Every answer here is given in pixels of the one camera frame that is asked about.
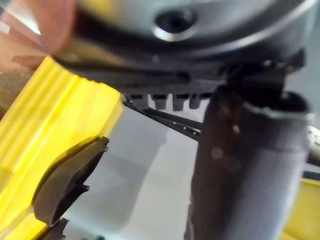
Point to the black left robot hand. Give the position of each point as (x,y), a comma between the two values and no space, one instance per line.
(237,162)

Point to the yellow shelf rack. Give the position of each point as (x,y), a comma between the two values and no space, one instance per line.
(50,120)

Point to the plain cardboard box with handhole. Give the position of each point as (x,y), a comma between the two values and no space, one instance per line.
(30,35)

